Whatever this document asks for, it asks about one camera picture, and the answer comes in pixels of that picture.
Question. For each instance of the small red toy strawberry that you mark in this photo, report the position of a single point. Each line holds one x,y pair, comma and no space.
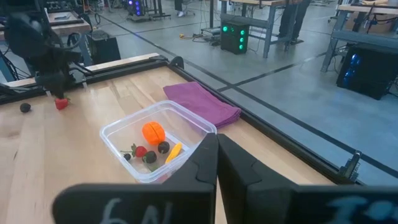
140,151

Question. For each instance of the black computer blue lights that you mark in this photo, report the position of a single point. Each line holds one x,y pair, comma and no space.
370,74

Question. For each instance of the purple folded cloth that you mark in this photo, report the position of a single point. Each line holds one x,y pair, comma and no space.
199,102

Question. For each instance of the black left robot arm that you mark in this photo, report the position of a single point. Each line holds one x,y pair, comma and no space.
21,34

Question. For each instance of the computer with purple lights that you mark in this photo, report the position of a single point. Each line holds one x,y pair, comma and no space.
136,6

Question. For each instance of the large red toy strawberry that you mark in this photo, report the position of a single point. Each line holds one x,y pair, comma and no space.
61,104

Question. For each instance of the dark toy berry with stem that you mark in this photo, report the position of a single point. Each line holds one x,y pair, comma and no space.
25,107

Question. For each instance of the black box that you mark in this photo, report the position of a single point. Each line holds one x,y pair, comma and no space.
104,49

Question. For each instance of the dark round toy berry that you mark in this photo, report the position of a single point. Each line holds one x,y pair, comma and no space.
150,157
163,147

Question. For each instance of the metal table clamp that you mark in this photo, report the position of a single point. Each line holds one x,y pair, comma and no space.
353,165

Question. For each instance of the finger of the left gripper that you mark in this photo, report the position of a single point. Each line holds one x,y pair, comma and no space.
52,91
61,92

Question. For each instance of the clear plastic tupperware container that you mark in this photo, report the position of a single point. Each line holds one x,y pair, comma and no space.
124,130

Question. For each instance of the person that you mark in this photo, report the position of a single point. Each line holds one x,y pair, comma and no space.
287,18
179,7

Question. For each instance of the tiny dark toy berry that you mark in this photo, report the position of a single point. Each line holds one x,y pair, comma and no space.
127,156

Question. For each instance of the grey floor power box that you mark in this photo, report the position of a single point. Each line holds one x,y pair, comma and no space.
211,32

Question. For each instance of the grey metal workbench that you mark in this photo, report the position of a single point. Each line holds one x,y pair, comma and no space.
270,31
357,35

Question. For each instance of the black aluminium table frame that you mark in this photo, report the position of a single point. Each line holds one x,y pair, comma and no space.
295,148

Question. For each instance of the black computer green lights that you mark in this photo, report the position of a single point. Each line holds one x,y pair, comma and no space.
233,39

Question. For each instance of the yellow toy produce piece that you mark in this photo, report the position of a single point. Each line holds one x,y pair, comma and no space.
174,152

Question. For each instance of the wooden side plank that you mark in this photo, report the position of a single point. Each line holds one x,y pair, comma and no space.
124,61

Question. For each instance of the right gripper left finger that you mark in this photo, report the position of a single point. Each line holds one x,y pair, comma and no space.
140,205

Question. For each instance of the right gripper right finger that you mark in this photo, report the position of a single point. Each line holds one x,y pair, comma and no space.
295,205

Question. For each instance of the orange toy mandarin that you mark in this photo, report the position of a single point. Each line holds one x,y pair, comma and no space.
153,133

